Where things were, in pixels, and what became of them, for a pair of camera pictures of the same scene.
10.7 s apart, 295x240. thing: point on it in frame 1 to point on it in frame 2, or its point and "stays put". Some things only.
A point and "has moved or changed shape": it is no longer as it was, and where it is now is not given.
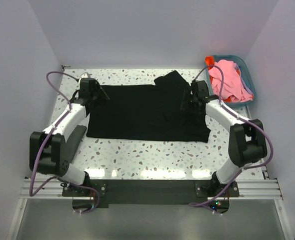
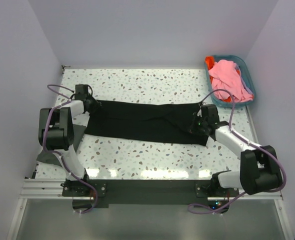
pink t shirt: [234, 87] stays put
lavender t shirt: [244, 85] stays put
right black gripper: [185, 106] to [201, 132]
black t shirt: [147, 112] has moved or changed shape
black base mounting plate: [149, 191] stays put
